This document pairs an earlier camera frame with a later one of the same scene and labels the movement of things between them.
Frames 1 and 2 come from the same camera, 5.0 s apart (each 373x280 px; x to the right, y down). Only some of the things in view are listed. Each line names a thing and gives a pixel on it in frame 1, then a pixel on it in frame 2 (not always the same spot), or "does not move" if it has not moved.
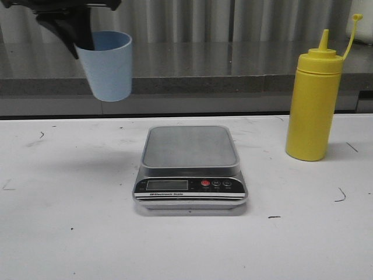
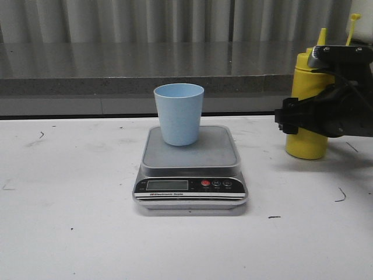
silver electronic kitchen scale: [194, 167] does not move
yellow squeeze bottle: [312, 107] does not move
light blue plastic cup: [108, 67] → [179, 107]
